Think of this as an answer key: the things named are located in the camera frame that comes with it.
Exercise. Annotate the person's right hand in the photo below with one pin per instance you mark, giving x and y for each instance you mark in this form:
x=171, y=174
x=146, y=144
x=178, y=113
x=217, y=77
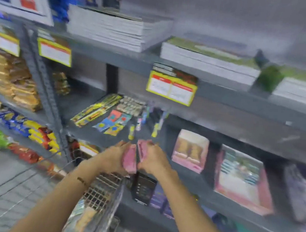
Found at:
x=156, y=159

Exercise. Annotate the person's left hand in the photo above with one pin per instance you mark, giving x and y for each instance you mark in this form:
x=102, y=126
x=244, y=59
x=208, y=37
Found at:
x=109, y=157

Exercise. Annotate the person's right fingers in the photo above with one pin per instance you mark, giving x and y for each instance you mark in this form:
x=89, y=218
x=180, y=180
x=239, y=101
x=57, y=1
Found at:
x=151, y=149

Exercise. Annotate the person's left fingers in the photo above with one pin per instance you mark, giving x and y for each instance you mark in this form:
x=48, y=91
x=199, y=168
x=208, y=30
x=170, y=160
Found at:
x=123, y=145

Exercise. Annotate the pink packet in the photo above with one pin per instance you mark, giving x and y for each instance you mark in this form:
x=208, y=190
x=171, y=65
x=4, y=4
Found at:
x=130, y=159
x=142, y=150

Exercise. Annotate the person's left forearm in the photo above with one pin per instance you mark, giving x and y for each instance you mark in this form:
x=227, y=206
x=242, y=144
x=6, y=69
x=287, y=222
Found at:
x=55, y=205

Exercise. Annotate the person's right forearm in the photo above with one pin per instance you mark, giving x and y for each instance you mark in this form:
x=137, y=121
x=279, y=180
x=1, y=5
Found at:
x=195, y=222

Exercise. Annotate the blue and yellow card packs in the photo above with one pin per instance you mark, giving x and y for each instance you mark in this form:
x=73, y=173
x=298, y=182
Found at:
x=113, y=123

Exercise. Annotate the row of glue sticks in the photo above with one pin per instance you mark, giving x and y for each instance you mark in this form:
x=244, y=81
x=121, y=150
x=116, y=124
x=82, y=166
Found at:
x=147, y=119

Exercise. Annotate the small pink box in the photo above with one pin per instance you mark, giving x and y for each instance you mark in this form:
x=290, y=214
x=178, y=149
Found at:
x=190, y=151

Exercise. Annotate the pack of erasers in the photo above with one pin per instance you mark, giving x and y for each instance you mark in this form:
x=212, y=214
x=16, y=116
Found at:
x=130, y=106

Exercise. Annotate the yellow pencil packs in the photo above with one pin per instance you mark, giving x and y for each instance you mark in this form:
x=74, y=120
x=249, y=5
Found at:
x=96, y=110

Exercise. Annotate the purple boxes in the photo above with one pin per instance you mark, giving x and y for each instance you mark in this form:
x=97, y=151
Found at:
x=160, y=201

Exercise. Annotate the wide yellow-framed price label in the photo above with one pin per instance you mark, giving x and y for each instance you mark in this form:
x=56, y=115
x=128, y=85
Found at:
x=171, y=88

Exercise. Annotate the packet in cart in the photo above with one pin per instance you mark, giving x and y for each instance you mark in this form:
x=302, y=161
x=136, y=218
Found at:
x=79, y=219

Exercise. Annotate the grey metal shelf rack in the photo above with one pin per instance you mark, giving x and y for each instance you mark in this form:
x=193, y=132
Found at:
x=227, y=98

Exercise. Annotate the large pink box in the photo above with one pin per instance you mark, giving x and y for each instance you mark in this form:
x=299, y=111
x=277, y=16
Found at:
x=242, y=178

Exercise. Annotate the row of colourful snack packets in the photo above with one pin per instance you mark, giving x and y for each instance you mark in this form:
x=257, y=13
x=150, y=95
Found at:
x=20, y=131

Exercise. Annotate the tall stack of white notebooks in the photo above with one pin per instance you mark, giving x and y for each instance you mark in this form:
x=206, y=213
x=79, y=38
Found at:
x=116, y=28

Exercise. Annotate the pile of brown snack packets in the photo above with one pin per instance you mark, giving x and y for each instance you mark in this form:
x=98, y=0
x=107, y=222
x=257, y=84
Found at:
x=7, y=77

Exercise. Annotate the grey box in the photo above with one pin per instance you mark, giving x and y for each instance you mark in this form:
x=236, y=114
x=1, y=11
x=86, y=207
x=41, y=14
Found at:
x=299, y=193

